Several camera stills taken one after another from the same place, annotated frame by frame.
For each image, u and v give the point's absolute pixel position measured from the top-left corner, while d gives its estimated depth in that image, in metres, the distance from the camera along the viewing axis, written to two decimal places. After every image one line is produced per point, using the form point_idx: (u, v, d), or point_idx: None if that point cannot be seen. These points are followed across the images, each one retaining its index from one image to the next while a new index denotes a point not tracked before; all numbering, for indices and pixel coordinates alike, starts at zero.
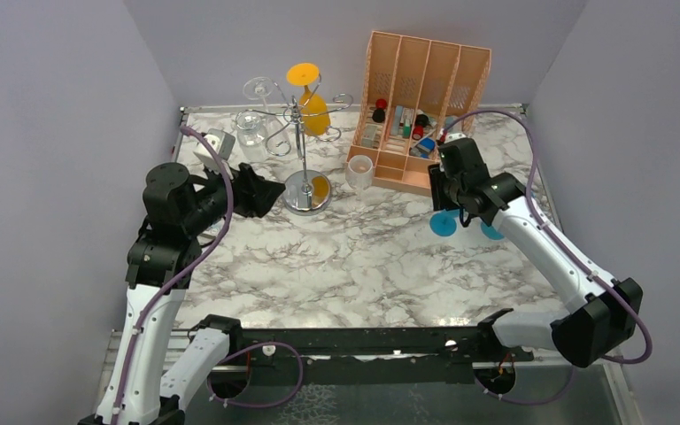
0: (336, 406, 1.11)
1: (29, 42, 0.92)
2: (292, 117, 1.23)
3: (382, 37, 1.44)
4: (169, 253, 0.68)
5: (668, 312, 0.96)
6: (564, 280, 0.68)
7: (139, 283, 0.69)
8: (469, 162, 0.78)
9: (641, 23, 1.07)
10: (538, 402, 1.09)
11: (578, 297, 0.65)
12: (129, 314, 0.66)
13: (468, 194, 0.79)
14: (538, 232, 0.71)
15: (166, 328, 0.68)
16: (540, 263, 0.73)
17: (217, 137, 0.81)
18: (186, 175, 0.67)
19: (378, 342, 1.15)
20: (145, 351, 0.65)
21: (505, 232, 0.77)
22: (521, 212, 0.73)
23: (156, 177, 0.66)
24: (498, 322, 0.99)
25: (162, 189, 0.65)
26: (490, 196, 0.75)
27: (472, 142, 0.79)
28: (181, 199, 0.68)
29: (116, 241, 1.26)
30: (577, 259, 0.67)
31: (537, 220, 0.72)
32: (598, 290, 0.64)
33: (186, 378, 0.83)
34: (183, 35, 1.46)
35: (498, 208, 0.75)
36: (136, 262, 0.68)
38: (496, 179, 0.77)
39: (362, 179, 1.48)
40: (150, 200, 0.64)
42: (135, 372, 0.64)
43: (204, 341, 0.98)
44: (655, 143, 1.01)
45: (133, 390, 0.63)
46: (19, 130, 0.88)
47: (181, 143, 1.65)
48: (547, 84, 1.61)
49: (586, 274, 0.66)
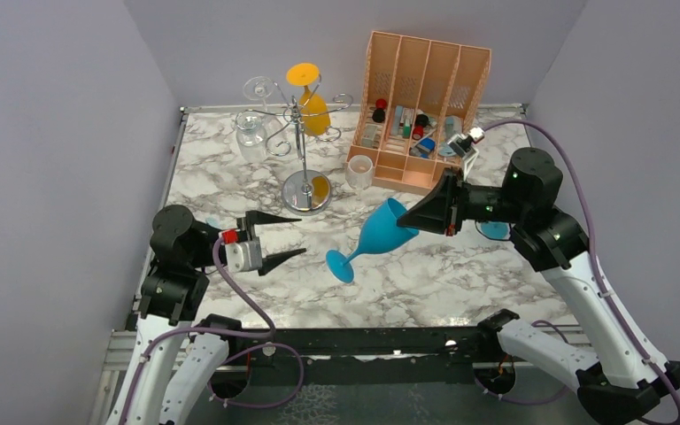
0: (336, 406, 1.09)
1: (28, 42, 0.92)
2: (292, 117, 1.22)
3: (382, 37, 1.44)
4: (177, 291, 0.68)
5: (668, 312, 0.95)
6: (615, 356, 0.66)
7: (150, 312, 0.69)
8: (544, 198, 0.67)
9: (641, 24, 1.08)
10: (537, 402, 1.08)
11: (629, 380, 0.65)
12: (138, 342, 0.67)
13: (523, 236, 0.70)
14: (598, 300, 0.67)
15: (172, 357, 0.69)
16: (589, 328, 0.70)
17: (238, 263, 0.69)
18: (189, 220, 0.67)
19: (378, 342, 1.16)
20: (150, 377, 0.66)
21: (555, 285, 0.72)
22: (583, 274, 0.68)
23: (162, 222, 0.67)
24: (506, 334, 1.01)
25: (167, 234, 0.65)
26: (551, 248, 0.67)
27: (560, 178, 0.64)
28: (188, 242, 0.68)
29: (116, 241, 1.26)
30: (636, 340, 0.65)
31: (599, 287, 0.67)
32: (651, 376, 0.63)
33: (182, 399, 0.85)
34: (183, 34, 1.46)
35: (558, 263, 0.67)
36: (148, 295, 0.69)
38: (562, 226, 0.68)
39: (362, 179, 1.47)
40: (157, 245, 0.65)
42: (139, 397, 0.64)
43: (203, 351, 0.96)
44: (656, 142, 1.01)
45: (135, 415, 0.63)
46: (19, 128, 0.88)
47: (181, 143, 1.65)
48: (547, 83, 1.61)
49: (643, 357, 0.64)
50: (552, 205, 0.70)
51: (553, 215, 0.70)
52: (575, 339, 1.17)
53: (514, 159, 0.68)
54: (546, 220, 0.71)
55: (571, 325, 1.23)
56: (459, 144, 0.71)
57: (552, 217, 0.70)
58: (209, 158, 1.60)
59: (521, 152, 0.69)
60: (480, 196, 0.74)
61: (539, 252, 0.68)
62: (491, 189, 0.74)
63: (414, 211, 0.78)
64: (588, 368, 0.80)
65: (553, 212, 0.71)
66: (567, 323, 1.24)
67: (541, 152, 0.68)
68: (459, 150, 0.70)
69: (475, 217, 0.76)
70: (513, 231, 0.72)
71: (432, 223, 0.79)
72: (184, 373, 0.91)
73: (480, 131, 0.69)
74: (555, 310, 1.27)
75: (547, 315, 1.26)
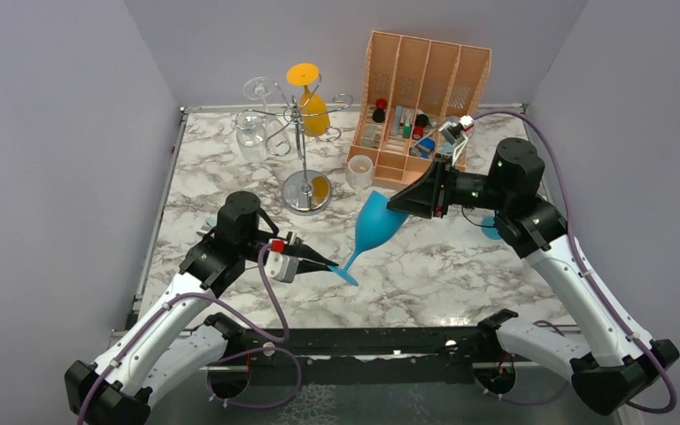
0: (336, 406, 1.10)
1: (29, 43, 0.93)
2: (292, 117, 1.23)
3: (382, 37, 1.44)
4: (217, 262, 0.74)
5: (668, 312, 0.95)
6: (600, 336, 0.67)
7: (188, 271, 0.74)
8: (528, 186, 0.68)
9: (641, 24, 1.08)
10: (539, 402, 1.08)
11: (614, 357, 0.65)
12: (167, 292, 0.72)
13: (505, 221, 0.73)
14: (580, 279, 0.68)
15: (187, 318, 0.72)
16: (575, 310, 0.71)
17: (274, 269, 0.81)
18: (257, 207, 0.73)
19: (378, 342, 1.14)
20: (163, 325, 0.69)
21: (537, 270, 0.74)
22: (563, 254, 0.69)
23: (235, 200, 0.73)
24: (503, 329, 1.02)
25: (235, 211, 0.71)
26: (529, 230, 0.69)
27: (542, 167, 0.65)
28: (246, 225, 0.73)
29: (116, 241, 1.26)
30: (618, 318, 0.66)
31: (580, 266, 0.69)
32: (636, 352, 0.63)
33: (166, 373, 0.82)
34: (184, 34, 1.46)
35: (537, 246, 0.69)
36: (192, 256, 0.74)
38: (537, 210, 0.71)
39: (362, 179, 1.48)
40: (221, 217, 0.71)
42: (143, 339, 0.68)
43: (201, 339, 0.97)
44: (655, 142, 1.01)
45: (134, 355, 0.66)
46: (20, 127, 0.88)
47: (181, 143, 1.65)
48: (547, 83, 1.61)
49: (626, 334, 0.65)
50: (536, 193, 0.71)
51: (537, 202, 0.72)
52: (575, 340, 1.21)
53: (500, 148, 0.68)
54: (529, 207, 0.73)
55: (571, 325, 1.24)
56: (450, 131, 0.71)
57: (534, 203, 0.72)
58: (209, 158, 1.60)
59: (506, 141, 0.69)
60: (467, 181, 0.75)
61: (520, 238, 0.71)
62: (479, 175, 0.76)
63: (404, 195, 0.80)
64: (582, 357, 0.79)
65: (537, 200, 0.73)
66: (567, 323, 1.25)
67: (526, 142, 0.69)
68: (450, 137, 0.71)
69: (463, 202, 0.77)
70: (496, 217, 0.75)
71: (419, 207, 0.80)
72: (175, 354, 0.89)
73: (470, 119, 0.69)
74: (556, 310, 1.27)
75: (547, 315, 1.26)
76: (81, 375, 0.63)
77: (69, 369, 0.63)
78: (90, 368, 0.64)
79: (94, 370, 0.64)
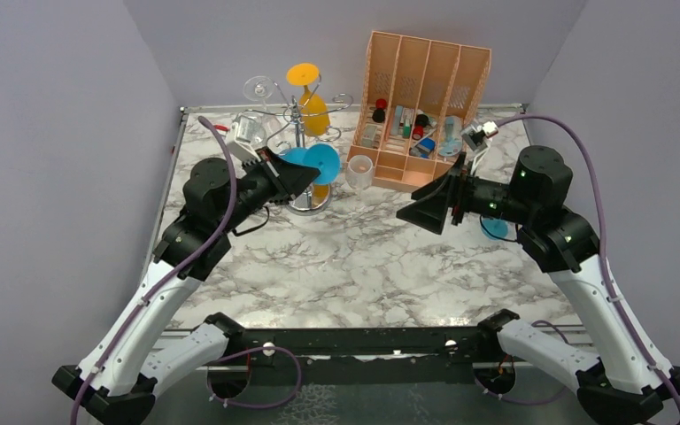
0: (336, 406, 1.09)
1: (27, 42, 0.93)
2: (292, 116, 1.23)
3: (382, 37, 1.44)
4: (195, 243, 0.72)
5: (669, 311, 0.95)
6: (622, 361, 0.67)
7: (163, 258, 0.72)
8: (554, 197, 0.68)
9: (640, 24, 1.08)
10: (537, 401, 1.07)
11: (633, 384, 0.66)
12: (142, 285, 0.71)
13: (531, 235, 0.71)
14: (608, 305, 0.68)
15: (168, 310, 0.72)
16: (594, 330, 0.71)
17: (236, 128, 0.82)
18: (227, 177, 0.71)
19: (377, 342, 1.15)
20: (144, 320, 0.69)
21: (562, 287, 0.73)
22: (593, 277, 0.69)
23: (200, 172, 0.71)
24: (504, 334, 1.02)
25: (201, 184, 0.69)
26: (560, 248, 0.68)
27: (568, 177, 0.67)
28: (219, 198, 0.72)
29: (116, 240, 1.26)
30: (643, 346, 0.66)
31: (609, 292, 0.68)
32: (656, 382, 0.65)
33: (171, 366, 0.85)
34: (184, 35, 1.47)
35: (568, 267, 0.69)
36: (168, 238, 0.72)
38: (567, 226, 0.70)
39: (362, 179, 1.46)
40: (189, 193, 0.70)
42: (124, 342, 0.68)
43: (203, 336, 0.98)
44: (653, 143, 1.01)
45: (117, 358, 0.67)
46: (19, 127, 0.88)
47: (181, 142, 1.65)
48: (547, 83, 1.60)
49: (648, 363, 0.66)
50: (564, 204, 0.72)
51: (564, 214, 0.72)
52: (575, 339, 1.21)
53: (523, 157, 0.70)
54: (557, 220, 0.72)
55: (573, 325, 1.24)
56: (471, 136, 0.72)
57: (560, 220, 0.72)
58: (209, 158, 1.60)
59: (531, 150, 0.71)
60: (486, 191, 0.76)
61: (549, 254, 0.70)
62: (499, 186, 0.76)
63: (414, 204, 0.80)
64: (589, 369, 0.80)
65: (563, 212, 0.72)
66: (568, 322, 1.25)
67: (550, 150, 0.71)
68: (470, 141, 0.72)
69: (479, 211, 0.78)
70: (521, 231, 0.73)
71: (429, 221, 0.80)
72: (179, 348, 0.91)
73: (493, 125, 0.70)
74: (556, 310, 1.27)
75: (547, 315, 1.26)
76: (67, 382, 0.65)
77: (55, 375, 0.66)
78: (75, 374, 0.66)
79: (80, 375, 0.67)
